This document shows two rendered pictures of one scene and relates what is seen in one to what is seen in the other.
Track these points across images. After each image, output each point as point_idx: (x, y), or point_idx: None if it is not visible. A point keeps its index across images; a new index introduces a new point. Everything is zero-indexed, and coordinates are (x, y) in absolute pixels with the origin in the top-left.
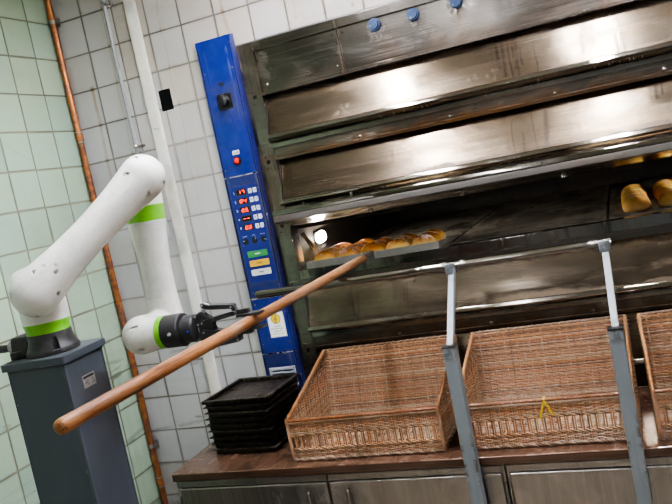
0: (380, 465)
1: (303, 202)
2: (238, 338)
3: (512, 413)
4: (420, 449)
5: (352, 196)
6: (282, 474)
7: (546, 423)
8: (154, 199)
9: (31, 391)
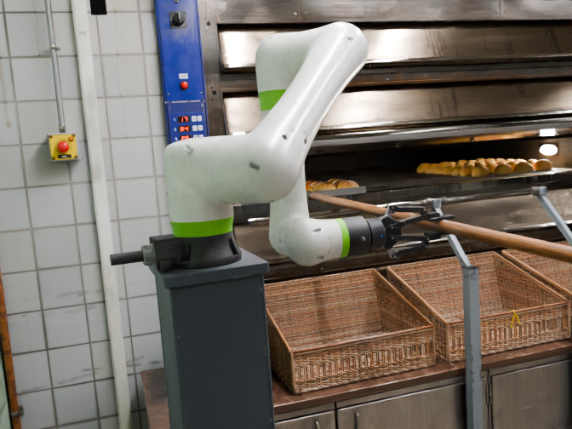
0: (390, 385)
1: None
2: (426, 244)
3: (490, 325)
4: (414, 366)
5: (317, 135)
6: (291, 408)
7: (511, 331)
8: None
9: (205, 314)
